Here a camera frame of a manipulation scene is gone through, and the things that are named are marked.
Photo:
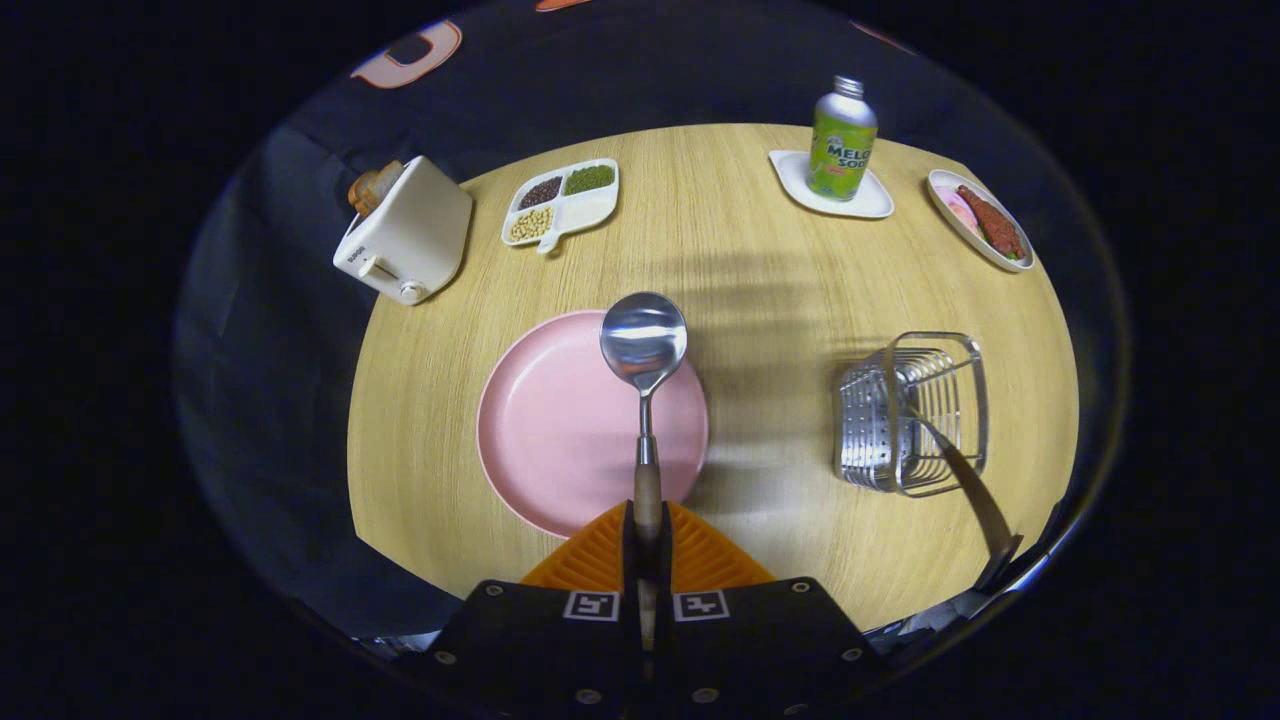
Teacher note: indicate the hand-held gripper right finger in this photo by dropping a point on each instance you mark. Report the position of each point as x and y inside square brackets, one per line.
[664, 600]

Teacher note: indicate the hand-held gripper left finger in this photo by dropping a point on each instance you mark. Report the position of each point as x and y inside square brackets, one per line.
[632, 600]

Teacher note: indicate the metal fork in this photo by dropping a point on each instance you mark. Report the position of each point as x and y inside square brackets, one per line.
[975, 495]

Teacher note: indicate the round pink plate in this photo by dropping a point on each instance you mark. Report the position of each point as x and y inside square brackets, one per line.
[560, 430]

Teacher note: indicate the pile of yellow soybeans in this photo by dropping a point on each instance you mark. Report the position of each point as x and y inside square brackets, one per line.
[531, 223]

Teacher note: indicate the white divided dish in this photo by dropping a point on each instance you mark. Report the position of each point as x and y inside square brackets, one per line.
[585, 210]

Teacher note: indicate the pile of dark brown beans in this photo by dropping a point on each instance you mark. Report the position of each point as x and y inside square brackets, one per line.
[541, 191]

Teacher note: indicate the pile of green beans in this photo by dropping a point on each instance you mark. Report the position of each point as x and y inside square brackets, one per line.
[590, 178]

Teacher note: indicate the cream toaster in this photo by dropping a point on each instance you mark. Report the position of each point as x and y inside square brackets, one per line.
[415, 235]

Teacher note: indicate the white coaster dish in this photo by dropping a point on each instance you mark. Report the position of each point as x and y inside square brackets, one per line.
[790, 175]

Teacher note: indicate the white oval food plate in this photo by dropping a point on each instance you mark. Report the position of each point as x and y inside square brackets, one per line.
[960, 235]

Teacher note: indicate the toast slice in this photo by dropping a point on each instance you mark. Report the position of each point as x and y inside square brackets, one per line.
[372, 188]

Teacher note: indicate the pink ham slice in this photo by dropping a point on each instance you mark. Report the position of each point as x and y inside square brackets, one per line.
[955, 208]

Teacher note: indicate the green soda bottle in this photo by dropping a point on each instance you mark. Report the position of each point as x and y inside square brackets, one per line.
[842, 140]

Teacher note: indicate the red meat piece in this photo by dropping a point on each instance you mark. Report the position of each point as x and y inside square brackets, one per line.
[993, 224]

